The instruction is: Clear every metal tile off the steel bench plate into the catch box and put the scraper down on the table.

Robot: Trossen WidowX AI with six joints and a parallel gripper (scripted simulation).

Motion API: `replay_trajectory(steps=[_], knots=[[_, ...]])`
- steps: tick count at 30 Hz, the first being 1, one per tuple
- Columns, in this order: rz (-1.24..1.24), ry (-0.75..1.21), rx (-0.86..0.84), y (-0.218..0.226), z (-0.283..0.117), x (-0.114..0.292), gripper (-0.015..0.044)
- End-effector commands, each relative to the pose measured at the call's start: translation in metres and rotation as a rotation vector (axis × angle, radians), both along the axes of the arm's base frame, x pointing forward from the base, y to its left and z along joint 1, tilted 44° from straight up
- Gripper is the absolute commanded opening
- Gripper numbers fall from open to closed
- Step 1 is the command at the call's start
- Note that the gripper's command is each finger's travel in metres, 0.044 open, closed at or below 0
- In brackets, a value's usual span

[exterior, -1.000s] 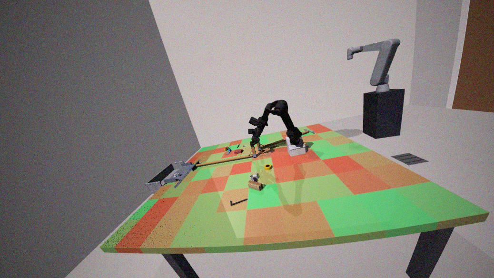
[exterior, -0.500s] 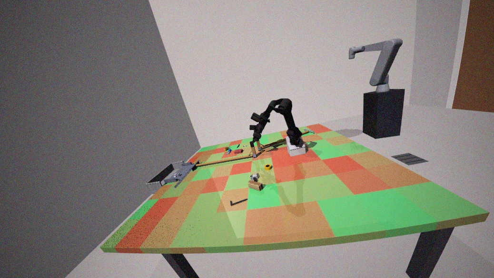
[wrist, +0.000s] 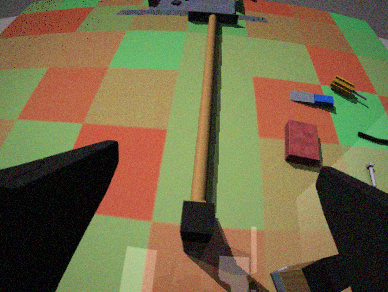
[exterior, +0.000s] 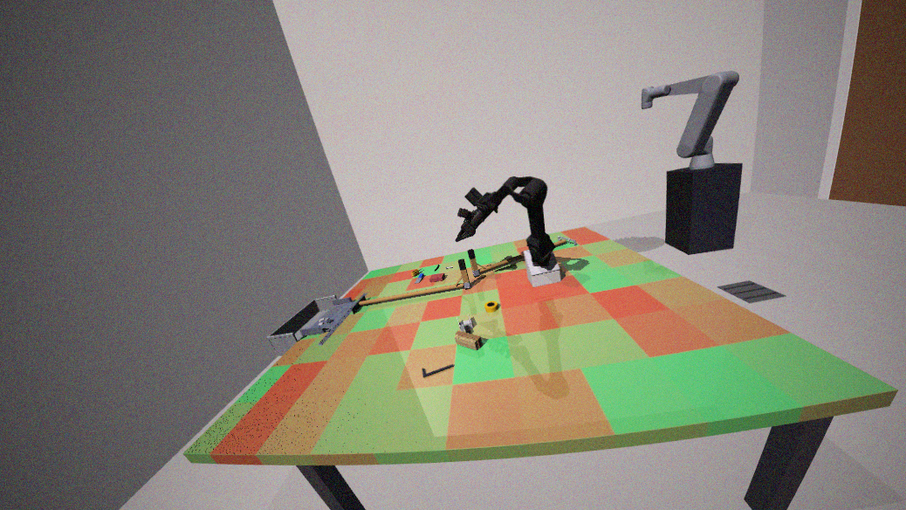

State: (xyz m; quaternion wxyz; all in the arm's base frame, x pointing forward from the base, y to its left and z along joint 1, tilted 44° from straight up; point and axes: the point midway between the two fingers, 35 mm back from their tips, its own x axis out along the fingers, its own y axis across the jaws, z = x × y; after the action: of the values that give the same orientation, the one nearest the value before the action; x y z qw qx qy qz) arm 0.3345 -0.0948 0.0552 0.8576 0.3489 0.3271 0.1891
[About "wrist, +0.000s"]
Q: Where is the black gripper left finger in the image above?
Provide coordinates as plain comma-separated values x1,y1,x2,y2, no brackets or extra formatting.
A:
0,139,120,292

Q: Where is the grey metal screw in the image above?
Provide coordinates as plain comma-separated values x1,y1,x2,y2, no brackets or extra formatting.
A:
365,163,376,187

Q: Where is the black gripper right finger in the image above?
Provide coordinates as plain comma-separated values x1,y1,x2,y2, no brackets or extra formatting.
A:
315,166,388,292

